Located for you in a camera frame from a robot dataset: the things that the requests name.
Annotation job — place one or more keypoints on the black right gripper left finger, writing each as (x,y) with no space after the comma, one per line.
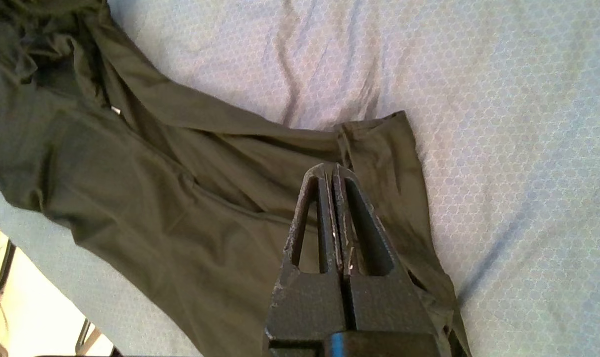
(305,307)

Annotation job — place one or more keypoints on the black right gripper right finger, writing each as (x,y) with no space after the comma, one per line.
(384,307)

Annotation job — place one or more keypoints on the black moon print t-shirt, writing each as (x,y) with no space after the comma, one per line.
(156,198)

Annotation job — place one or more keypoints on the blue bed sheet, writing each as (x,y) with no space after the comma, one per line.
(503,124)

